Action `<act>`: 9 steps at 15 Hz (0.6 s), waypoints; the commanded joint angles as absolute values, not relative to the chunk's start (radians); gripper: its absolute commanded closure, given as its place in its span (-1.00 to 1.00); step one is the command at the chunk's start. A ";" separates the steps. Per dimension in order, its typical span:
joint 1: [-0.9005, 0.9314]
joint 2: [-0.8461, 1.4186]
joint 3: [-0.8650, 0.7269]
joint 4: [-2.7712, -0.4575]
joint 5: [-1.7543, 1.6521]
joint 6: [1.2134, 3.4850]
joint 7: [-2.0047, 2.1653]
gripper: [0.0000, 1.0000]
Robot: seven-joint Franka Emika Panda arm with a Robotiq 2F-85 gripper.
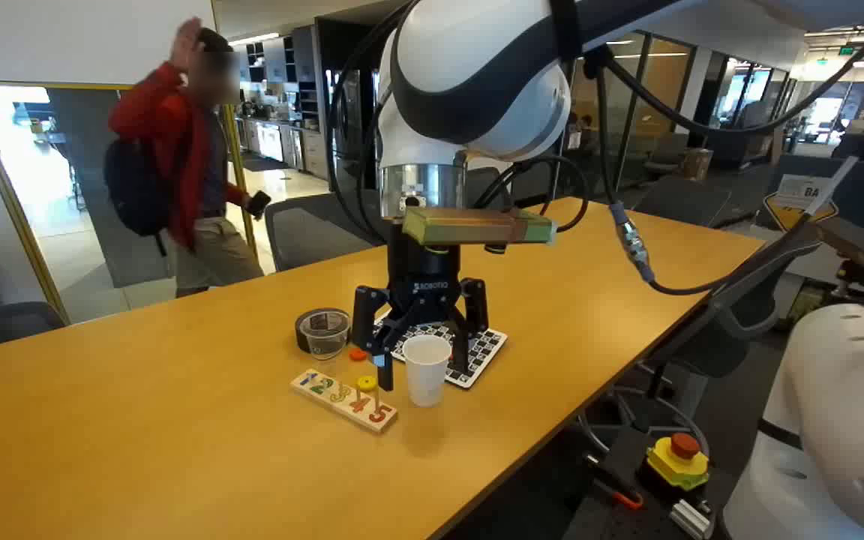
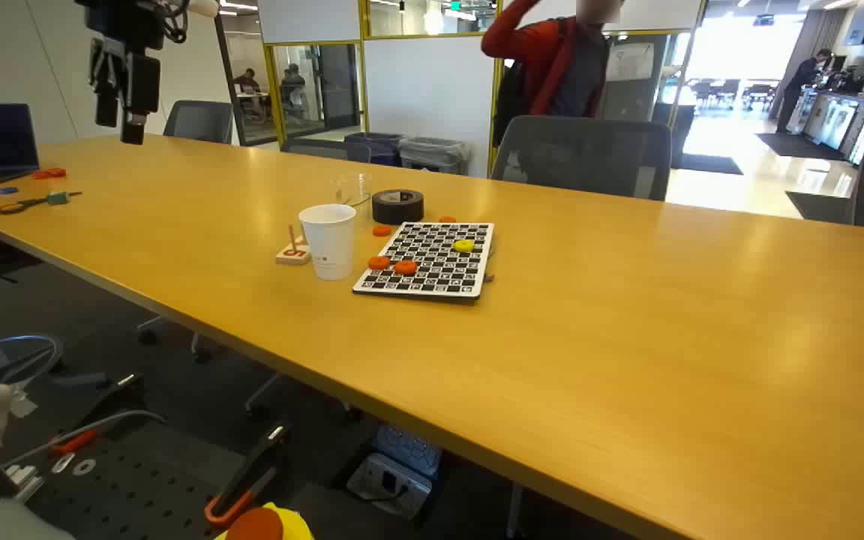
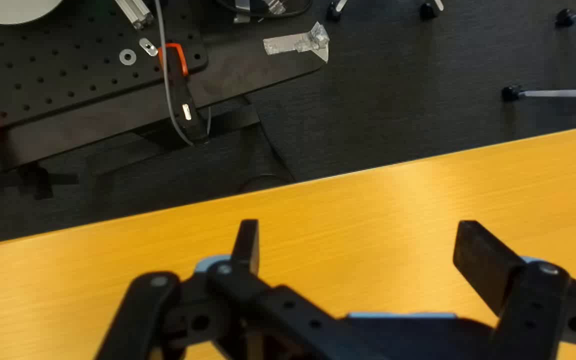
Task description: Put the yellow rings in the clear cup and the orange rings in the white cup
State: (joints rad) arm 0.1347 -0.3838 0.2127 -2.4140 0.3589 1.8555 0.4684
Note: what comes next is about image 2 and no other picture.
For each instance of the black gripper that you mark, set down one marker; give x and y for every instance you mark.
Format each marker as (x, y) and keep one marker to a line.
(125, 71)

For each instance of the clear plastic cup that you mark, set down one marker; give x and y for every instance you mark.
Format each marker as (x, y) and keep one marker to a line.
(356, 192)

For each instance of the grey office chair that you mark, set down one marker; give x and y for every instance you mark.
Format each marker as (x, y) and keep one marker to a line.
(200, 121)
(617, 157)

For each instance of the orange toy piece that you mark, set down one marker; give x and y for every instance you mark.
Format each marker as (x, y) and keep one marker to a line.
(49, 176)

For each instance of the black roll of tape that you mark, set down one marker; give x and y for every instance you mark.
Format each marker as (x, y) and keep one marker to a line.
(396, 205)

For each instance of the black white checkerboard plate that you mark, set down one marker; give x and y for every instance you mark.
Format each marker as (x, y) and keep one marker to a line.
(430, 259)

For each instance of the person in red sweater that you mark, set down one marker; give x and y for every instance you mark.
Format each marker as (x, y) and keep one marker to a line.
(562, 59)

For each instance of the yellow red emergency stop button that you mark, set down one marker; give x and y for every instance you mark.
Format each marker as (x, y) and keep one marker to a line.
(269, 523)

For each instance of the floor power box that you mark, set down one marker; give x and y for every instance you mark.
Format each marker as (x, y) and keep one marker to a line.
(396, 475)

